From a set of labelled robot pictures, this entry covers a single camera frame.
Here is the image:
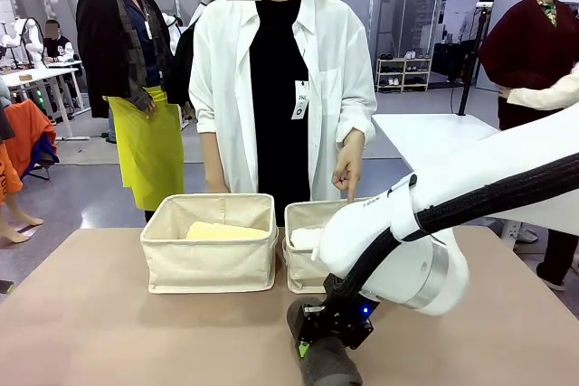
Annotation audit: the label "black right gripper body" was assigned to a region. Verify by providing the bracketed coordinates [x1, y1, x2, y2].
[314, 288, 375, 351]

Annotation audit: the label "dark grey towel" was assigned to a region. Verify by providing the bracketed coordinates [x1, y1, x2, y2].
[286, 296, 364, 386]

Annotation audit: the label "yellow towel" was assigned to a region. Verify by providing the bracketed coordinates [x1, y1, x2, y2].
[185, 221, 269, 241]

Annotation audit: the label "person's right forearm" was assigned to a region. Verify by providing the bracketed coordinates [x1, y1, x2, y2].
[200, 131, 231, 194]

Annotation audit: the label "person's left hand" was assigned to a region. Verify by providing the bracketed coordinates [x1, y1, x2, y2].
[331, 128, 366, 204]

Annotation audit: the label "cream fabric basket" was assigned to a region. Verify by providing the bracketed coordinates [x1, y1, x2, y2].
[139, 193, 278, 295]
[282, 198, 363, 295]

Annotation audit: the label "white rolled towel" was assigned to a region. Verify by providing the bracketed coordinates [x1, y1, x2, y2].
[289, 225, 327, 250]

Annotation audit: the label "white table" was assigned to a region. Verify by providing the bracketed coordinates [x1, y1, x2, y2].
[371, 113, 528, 249]

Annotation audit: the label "white name badge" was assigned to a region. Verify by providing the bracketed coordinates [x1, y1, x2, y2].
[291, 80, 311, 121]

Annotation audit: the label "person in white shirt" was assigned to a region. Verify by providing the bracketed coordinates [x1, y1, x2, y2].
[188, 0, 379, 227]

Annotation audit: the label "yellow-green apron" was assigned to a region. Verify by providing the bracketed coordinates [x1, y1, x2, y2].
[102, 85, 186, 212]

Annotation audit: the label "wooden shoe rack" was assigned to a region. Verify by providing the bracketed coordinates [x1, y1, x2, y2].
[375, 52, 433, 93]

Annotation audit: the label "black box case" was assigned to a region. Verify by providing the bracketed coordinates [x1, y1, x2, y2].
[432, 41, 467, 76]

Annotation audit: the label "bare mannequin legs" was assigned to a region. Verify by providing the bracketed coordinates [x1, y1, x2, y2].
[0, 202, 45, 244]

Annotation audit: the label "person in grey hoodie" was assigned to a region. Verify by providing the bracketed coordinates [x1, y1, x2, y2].
[459, 0, 494, 42]

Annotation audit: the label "orange t-shirt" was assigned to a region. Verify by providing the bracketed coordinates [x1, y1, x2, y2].
[0, 141, 24, 206]

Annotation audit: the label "orange jacket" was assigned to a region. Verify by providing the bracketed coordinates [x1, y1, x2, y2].
[5, 99, 59, 179]

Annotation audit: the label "white background desk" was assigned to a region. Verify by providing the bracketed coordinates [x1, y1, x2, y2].
[0, 60, 91, 141]

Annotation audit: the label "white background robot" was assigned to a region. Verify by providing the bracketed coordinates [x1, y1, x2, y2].
[8, 17, 44, 66]

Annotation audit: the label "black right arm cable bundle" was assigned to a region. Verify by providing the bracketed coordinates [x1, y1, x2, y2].
[332, 150, 579, 306]

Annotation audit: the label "black camera pole stand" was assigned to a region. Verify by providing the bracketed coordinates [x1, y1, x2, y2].
[457, 1, 495, 117]

